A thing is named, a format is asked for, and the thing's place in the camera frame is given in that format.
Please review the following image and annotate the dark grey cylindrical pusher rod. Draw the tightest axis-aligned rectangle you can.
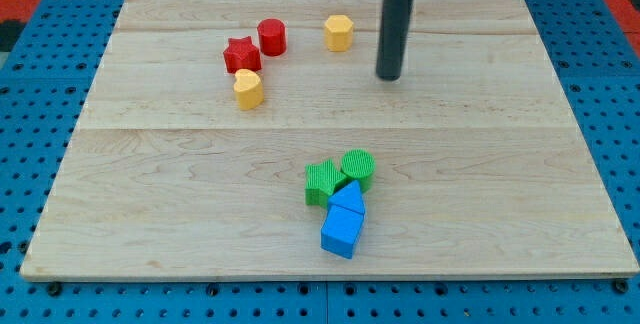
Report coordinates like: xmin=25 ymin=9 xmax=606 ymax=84
xmin=376 ymin=0 xmax=414 ymax=81

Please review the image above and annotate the blue triangle block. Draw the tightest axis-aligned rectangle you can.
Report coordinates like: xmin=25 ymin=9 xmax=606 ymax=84
xmin=327 ymin=180 xmax=366 ymax=215

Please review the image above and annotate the blue cube block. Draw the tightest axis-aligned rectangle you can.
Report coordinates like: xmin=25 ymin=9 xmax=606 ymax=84
xmin=320 ymin=206 xmax=365 ymax=259

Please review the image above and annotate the light wooden board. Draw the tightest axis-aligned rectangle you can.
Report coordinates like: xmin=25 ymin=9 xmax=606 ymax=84
xmin=21 ymin=0 xmax=639 ymax=282

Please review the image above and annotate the yellow hexagon block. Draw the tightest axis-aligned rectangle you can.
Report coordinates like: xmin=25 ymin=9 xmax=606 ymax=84
xmin=324 ymin=15 xmax=354 ymax=52

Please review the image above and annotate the green cylinder block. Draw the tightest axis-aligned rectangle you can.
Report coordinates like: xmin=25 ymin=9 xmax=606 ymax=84
xmin=340 ymin=148 xmax=376 ymax=193

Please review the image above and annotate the red star block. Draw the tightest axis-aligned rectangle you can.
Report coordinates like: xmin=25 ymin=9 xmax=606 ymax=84
xmin=223 ymin=36 xmax=262 ymax=74

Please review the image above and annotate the green star block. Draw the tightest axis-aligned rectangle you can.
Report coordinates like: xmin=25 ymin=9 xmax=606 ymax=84
xmin=305 ymin=159 xmax=349 ymax=208

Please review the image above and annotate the yellow heart block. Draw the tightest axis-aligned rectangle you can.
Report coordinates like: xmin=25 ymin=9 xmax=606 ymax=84
xmin=233 ymin=69 xmax=264 ymax=110

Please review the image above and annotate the red cylinder block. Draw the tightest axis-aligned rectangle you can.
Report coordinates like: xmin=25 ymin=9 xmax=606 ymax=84
xmin=257 ymin=18 xmax=287 ymax=56

